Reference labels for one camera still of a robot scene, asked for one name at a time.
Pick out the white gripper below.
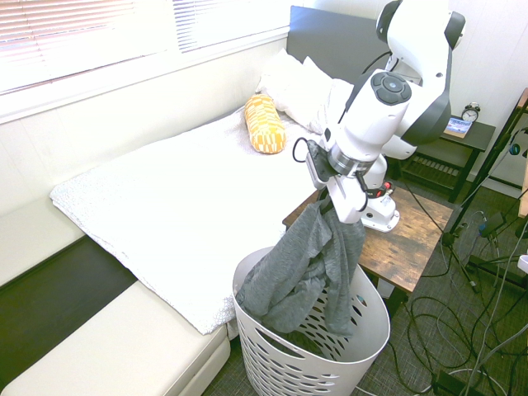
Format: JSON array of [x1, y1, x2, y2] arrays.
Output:
[[318, 174, 369, 226]]

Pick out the grey garment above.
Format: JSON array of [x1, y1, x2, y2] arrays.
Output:
[[235, 200, 367, 337]]

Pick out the white perforated laundry basket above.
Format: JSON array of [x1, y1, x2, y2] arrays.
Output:
[[231, 246, 391, 396]]

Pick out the rustic wooden side table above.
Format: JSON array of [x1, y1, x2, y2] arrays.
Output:
[[282, 181, 455, 318]]

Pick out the small white pillow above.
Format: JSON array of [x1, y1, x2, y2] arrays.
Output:
[[307, 78, 356, 135]]

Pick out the yellow white patterned pillow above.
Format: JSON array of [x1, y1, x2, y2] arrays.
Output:
[[243, 93, 287, 155]]

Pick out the large white pillow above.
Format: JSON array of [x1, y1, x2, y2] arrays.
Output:
[[255, 48, 336, 125]]

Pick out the black nightstand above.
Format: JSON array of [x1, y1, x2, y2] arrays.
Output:
[[396, 119, 497, 204]]

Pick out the white bed cover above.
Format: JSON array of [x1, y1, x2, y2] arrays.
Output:
[[49, 111, 331, 336]]

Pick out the blue book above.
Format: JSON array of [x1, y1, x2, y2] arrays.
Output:
[[443, 117, 473, 139]]

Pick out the dark grey headboard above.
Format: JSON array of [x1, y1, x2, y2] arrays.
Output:
[[286, 4, 394, 84]]

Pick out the blue power adapter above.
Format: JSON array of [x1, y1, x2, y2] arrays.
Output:
[[478, 212, 507, 238]]

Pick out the black twin-bell alarm clock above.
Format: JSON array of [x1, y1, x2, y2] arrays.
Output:
[[460, 101, 482, 124]]

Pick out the bluish window blinds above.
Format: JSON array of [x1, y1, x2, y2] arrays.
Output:
[[172, 0, 290, 54]]

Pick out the black power strip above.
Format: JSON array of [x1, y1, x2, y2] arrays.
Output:
[[436, 370, 488, 396]]

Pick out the cream mattress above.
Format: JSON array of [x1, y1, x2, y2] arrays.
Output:
[[0, 197, 232, 396]]

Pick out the wide window blinds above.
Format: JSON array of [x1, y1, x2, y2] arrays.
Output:
[[0, 0, 168, 95]]

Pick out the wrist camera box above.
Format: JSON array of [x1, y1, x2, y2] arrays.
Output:
[[304, 139, 337, 185]]

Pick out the black camera cable on arm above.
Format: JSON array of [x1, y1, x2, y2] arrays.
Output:
[[291, 137, 370, 214]]

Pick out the black camera tripod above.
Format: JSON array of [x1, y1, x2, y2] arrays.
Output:
[[441, 88, 528, 295]]

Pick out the white floor cable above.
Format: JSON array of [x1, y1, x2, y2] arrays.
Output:
[[461, 263, 528, 396]]

